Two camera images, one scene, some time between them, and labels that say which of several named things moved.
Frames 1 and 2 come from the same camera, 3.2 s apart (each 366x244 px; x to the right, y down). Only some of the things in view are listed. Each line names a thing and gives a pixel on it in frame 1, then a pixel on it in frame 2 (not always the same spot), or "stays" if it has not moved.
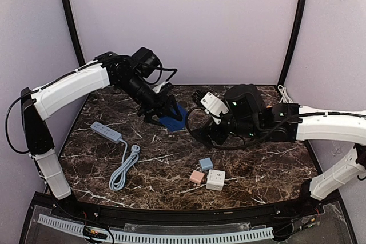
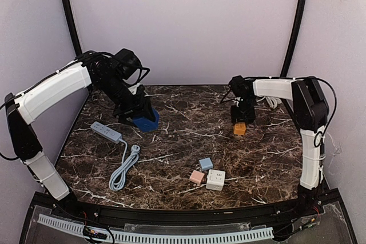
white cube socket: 215,179 stays
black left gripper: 159,106 -> 137,103
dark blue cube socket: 174,124 -> 144,124
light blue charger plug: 206,163 stays
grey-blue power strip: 106,132 stays
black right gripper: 202,135 -> 248,120
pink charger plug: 197,176 stays
